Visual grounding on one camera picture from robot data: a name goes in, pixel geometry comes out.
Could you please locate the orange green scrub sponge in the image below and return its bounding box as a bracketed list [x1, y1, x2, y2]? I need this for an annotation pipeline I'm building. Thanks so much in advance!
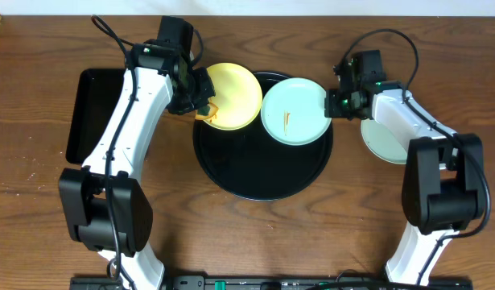
[195, 102, 219, 120]

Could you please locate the mint green plate front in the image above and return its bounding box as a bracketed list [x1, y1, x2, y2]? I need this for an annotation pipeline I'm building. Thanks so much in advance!
[361, 119, 407, 165]

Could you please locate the round black tray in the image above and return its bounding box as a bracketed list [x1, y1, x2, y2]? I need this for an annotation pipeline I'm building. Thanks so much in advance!
[193, 72, 333, 201]

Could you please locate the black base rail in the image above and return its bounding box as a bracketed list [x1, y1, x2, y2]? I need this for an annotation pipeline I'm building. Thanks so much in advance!
[69, 275, 474, 290]

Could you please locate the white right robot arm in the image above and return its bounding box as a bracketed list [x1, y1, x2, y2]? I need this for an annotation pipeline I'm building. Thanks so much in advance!
[324, 81, 491, 286]

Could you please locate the rectangular black tray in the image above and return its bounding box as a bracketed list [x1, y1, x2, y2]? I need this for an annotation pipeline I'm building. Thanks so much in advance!
[65, 68, 125, 164]

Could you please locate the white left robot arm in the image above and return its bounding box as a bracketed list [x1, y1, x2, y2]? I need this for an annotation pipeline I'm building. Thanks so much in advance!
[59, 42, 215, 289]

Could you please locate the yellow plate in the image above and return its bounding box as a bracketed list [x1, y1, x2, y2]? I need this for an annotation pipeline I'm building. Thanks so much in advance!
[199, 63, 262, 131]

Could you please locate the mint green plate with streak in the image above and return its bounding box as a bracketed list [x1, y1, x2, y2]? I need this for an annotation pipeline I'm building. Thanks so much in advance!
[261, 77, 332, 146]

